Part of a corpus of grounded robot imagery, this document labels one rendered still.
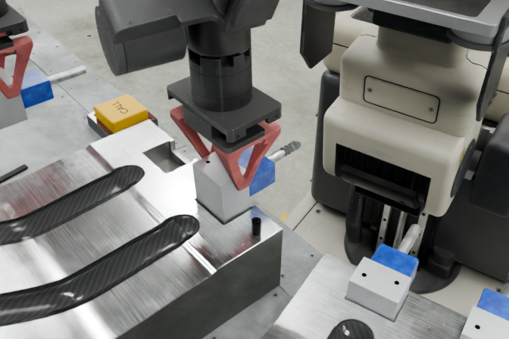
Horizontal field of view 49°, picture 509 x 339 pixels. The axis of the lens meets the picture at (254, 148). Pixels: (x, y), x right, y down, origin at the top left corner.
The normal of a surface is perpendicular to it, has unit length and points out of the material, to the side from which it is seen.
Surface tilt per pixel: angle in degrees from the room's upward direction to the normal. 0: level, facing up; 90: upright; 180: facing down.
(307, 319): 0
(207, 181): 92
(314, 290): 0
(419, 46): 98
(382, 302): 90
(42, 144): 0
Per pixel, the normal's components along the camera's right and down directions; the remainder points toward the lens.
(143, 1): 0.16, -0.36
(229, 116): -0.02, -0.79
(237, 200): 0.65, 0.45
